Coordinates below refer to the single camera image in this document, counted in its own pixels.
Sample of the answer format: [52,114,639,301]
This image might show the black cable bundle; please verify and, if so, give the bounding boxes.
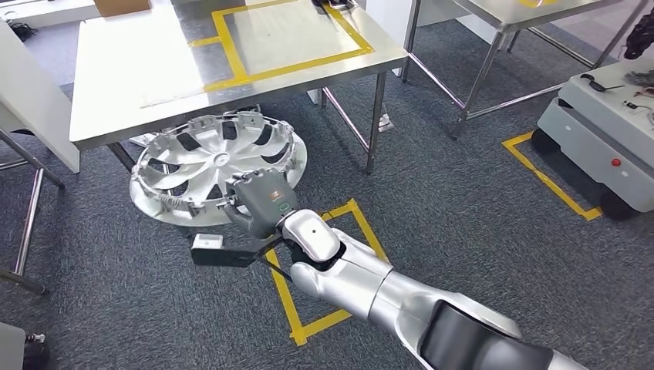
[7,20,39,43]

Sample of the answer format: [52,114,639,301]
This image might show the steel table frame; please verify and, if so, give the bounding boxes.
[0,129,66,298]

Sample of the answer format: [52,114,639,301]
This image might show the grey plastic wheel cover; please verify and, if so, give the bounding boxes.
[128,111,309,228]

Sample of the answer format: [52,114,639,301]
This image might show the black device on pole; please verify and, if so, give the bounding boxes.
[623,20,654,61]

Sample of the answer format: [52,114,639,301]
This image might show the white table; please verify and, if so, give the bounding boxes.
[0,0,98,29]

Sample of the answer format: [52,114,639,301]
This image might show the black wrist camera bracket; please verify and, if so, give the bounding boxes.
[190,232,287,269]

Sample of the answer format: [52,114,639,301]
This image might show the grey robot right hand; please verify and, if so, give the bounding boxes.
[223,168,300,240]

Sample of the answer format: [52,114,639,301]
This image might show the dark metal tool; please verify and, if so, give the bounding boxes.
[623,69,654,88]

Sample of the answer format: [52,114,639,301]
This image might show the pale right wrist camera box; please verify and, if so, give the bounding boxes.
[190,233,224,251]

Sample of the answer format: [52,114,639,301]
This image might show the steel workbench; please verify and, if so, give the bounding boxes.
[400,0,654,140]
[69,0,410,176]

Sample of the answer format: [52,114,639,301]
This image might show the black curved strap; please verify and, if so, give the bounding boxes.
[579,73,625,94]

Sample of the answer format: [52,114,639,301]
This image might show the white desk panel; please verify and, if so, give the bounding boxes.
[0,20,81,175]

